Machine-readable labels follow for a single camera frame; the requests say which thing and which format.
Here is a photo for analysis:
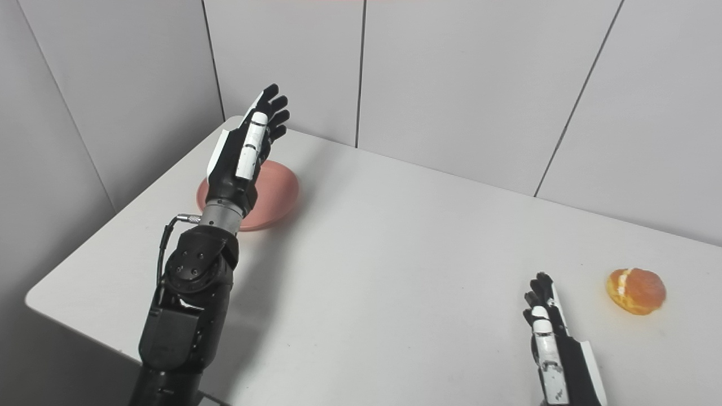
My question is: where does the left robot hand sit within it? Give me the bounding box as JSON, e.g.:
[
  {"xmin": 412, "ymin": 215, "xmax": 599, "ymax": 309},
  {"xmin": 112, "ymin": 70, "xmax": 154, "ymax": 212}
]
[{"xmin": 205, "ymin": 83, "xmax": 290, "ymax": 215}]

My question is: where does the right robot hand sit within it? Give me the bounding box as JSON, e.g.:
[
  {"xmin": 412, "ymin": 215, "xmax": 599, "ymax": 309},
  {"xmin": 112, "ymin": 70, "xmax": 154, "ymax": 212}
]
[{"xmin": 522, "ymin": 272, "xmax": 609, "ymax": 406}]

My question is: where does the pink round plate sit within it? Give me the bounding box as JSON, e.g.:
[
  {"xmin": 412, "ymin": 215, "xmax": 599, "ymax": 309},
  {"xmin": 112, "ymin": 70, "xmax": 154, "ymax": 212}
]
[{"xmin": 196, "ymin": 160, "xmax": 300, "ymax": 232}]

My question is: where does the cream puff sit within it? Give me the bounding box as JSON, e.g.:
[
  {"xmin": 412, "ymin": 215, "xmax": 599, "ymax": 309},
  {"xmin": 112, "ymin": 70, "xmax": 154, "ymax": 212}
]
[{"xmin": 606, "ymin": 268, "xmax": 667, "ymax": 316}]

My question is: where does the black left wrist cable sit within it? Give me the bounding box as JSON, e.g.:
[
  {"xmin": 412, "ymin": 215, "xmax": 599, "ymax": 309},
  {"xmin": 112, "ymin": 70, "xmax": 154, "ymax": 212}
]
[{"xmin": 156, "ymin": 214, "xmax": 202, "ymax": 288}]

